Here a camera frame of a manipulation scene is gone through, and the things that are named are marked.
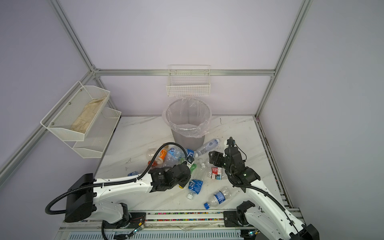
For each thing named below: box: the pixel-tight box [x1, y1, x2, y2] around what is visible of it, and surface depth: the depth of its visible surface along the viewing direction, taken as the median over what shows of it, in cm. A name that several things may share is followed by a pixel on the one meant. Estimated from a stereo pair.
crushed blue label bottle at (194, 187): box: [186, 179, 203, 200], surface depth 82 cm
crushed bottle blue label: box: [163, 147, 198, 167], surface depth 95 cm
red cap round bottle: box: [146, 148, 158, 167], surface depth 95 cm
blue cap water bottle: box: [204, 187, 232, 210], surface depth 78 cm
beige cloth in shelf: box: [70, 96, 106, 134], surface depth 80 cm
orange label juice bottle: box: [155, 148, 168, 165], surface depth 91 cm
